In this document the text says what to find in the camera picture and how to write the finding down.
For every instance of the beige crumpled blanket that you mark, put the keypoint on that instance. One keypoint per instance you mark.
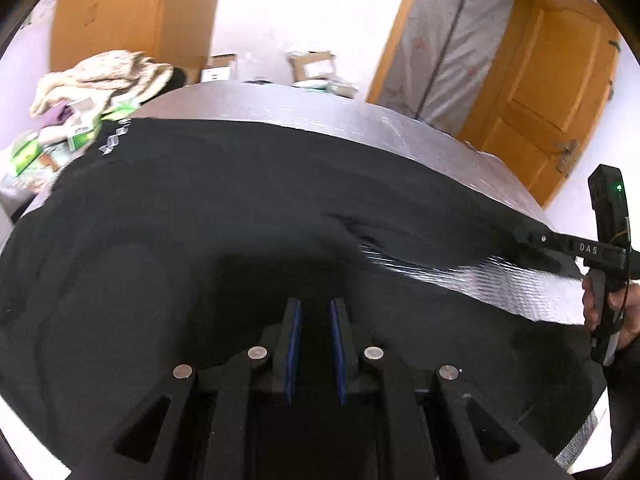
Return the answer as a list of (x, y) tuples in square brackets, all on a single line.
[(100, 75)]

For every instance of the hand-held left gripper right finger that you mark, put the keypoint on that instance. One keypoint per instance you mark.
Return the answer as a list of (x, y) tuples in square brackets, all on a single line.
[(340, 350)]

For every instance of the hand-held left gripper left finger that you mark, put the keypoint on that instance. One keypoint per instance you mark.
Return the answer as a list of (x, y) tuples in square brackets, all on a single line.
[(295, 350)]

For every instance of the heap of mixed packets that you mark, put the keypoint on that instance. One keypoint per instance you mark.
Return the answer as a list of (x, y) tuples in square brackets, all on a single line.
[(330, 89)]

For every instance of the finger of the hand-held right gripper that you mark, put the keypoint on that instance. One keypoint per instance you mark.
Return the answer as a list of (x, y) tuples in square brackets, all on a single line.
[(545, 239)]

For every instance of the wooden door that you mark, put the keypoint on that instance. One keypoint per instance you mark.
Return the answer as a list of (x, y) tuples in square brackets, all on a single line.
[(540, 85)]

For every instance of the silver foil mat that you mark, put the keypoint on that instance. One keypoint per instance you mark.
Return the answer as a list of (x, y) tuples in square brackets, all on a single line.
[(350, 115)]

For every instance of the wooden wardrobe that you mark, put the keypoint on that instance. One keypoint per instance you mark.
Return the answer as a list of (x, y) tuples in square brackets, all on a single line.
[(125, 10)]

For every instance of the pile of green packets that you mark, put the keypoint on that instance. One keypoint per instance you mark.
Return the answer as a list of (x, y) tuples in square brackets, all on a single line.
[(80, 130)]

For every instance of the person's right forearm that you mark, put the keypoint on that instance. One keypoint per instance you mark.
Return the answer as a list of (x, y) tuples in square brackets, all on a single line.
[(622, 400)]

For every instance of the black garment with white print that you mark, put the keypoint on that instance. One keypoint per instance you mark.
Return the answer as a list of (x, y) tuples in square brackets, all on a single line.
[(200, 200)]

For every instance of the brown cardboard box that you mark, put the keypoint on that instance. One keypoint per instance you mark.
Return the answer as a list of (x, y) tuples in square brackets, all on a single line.
[(315, 67)]

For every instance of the wooden door frame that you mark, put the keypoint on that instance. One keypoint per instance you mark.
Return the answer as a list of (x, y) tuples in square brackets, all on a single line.
[(395, 50)]

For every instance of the black bag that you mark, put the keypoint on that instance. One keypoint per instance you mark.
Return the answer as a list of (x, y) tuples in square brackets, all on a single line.
[(177, 80)]

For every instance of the white cardboard box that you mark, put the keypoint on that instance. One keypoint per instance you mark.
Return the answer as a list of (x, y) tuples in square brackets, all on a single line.
[(220, 67)]

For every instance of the person's right hand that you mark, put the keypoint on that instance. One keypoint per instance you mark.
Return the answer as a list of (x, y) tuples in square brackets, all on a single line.
[(590, 302)]

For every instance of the plastic door curtain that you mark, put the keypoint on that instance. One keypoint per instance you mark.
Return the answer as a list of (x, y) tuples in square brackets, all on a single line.
[(450, 60)]

